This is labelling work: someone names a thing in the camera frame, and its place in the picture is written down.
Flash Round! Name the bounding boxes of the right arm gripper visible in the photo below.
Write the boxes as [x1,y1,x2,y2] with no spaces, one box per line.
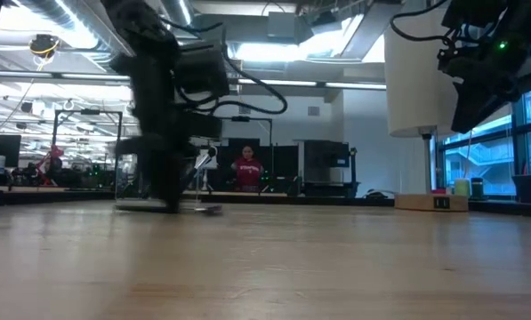
[440,0,531,134]

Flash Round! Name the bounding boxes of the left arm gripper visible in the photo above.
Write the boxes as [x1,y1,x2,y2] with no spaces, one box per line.
[113,26,224,213]

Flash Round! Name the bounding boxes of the clear acrylic brush organiser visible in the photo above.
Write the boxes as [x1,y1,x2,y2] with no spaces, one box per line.
[113,153,225,216]

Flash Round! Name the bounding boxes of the white cylindrical cup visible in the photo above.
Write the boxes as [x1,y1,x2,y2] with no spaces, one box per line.
[383,6,471,212]

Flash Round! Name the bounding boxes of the person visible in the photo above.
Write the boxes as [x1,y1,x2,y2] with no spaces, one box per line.
[231,145,264,190]

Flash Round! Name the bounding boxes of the green cup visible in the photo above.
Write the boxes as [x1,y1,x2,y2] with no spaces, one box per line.
[453,178,471,198]

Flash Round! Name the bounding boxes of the black partition panels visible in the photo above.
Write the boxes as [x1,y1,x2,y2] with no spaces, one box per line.
[215,142,300,193]

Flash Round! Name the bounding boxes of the red machine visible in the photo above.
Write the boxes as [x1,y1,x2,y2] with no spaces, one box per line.
[34,144,65,186]

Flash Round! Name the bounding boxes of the ceiling light strip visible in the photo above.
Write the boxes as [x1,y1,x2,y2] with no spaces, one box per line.
[236,77,387,90]
[0,69,133,85]

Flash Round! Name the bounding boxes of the black screen on stand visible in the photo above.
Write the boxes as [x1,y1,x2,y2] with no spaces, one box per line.
[298,138,360,198]

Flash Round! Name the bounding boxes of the black computer monitor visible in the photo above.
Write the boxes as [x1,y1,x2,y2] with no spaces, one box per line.
[0,134,22,169]

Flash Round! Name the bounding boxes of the grey ceiling box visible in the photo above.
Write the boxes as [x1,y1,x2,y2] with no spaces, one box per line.
[266,11,298,39]

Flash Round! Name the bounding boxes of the powder makeup brush black handle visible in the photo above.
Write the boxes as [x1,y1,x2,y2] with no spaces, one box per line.
[192,146,218,181]

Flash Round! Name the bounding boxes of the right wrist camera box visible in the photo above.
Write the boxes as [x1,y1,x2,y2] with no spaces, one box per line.
[437,42,469,77]

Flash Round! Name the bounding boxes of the dark window frame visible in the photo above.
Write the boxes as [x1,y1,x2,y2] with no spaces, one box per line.
[433,82,531,200]

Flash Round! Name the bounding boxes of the black metal frame rig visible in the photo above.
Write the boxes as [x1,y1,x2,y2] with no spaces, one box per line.
[52,108,124,193]
[222,116,274,193]

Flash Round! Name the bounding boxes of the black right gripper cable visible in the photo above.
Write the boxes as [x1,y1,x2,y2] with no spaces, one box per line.
[389,0,455,49]

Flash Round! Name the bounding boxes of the black table edge rail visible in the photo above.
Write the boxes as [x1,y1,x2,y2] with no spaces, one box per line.
[0,189,531,219]

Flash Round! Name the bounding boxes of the silver air duct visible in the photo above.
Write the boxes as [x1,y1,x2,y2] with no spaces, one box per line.
[160,0,194,28]

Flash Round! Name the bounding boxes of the yellow black cable reel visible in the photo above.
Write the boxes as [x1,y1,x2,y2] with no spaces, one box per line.
[28,33,60,58]

